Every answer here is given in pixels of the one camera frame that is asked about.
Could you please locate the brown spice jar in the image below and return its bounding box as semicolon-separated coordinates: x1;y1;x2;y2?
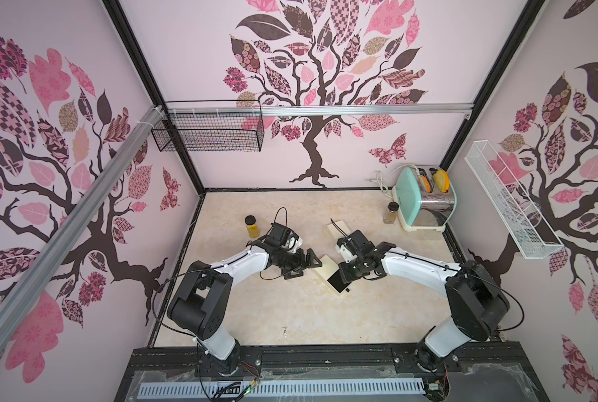
383;201;399;224

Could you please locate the cream drawer jewelry box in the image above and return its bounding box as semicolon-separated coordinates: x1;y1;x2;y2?
327;220;350;239

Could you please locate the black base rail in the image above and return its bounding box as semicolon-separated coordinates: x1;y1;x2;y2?
114;342;548;401

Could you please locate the black wire basket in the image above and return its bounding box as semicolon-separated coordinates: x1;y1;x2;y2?
152;98;265;152

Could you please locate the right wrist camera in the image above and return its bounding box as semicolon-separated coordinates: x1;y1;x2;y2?
336;238;357;263

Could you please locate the white slotted cable duct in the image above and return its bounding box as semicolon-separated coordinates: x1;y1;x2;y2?
135;378;426;401

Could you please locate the aluminium rail left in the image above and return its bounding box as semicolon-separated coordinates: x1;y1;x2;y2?
0;105;166;352

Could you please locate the white wire shelf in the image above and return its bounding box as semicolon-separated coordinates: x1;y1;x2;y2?
465;140;565;260

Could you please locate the aluminium rail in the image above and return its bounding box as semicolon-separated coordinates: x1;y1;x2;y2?
0;105;166;352
168;103;474;117

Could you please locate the aluminium rail back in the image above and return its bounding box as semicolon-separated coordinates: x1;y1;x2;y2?
168;103;474;117

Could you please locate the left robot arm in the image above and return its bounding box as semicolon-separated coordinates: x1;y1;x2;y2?
167;223;322;365

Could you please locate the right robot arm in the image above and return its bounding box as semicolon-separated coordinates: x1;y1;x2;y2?
337;230;510;372

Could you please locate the mint green toaster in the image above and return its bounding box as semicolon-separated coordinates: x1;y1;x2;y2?
391;165;456;232

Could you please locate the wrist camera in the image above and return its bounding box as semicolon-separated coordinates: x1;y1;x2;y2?
286;234;302;253
336;238;357;263

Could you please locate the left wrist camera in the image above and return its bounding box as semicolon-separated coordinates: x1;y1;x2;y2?
286;234;302;253

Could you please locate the white toaster cable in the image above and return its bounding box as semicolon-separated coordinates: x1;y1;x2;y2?
368;163;421;200

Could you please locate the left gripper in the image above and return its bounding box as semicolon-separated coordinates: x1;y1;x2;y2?
275;249;321;280

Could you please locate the yellow spice jar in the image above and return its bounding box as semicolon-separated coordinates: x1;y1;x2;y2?
244;214;260;239

